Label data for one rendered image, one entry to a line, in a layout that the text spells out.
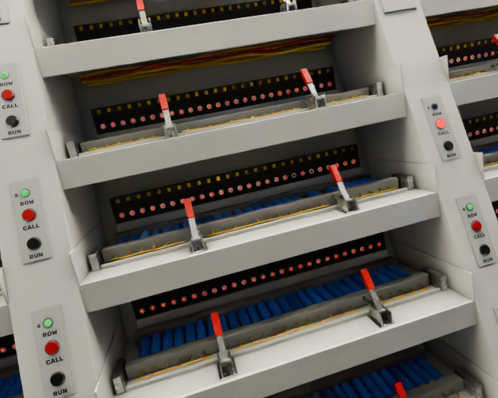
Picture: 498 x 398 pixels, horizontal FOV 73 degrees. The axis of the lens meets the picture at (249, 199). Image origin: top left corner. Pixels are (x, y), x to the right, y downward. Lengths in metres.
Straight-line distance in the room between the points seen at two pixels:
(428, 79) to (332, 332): 0.49
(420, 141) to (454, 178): 0.09
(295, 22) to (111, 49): 0.33
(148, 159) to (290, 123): 0.25
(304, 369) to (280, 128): 0.39
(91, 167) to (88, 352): 0.27
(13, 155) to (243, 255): 0.38
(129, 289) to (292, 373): 0.28
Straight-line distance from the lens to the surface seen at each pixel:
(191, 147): 0.57
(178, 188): 0.71
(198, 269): 0.54
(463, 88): 0.79
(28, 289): 0.59
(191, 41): 0.66
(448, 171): 0.70
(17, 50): 0.69
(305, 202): 0.64
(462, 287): 0.71
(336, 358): 0.60
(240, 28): 0.68
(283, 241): 0.56
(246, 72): 0.86
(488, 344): 0.73
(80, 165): 0.59
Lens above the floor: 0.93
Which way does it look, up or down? 7 degrees up
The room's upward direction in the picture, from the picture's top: 15 degrees counter-clockwise
